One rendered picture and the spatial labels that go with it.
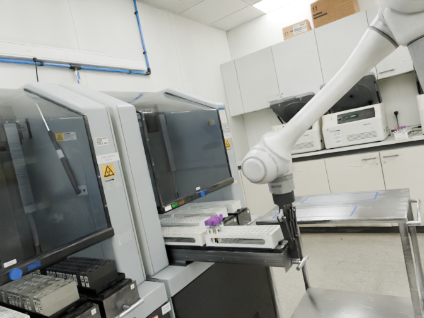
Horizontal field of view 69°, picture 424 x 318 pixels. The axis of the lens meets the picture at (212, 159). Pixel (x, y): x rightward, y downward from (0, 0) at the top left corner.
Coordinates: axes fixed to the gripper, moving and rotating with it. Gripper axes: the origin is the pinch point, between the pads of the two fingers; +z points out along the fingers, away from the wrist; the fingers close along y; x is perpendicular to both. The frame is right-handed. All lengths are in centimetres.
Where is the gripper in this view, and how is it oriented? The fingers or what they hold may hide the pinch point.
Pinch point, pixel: (293, 248)
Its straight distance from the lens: 116.4
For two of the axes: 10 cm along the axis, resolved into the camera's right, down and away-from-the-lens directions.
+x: 8.1, -1.4, -5.8
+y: -5.6, 1.6, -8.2
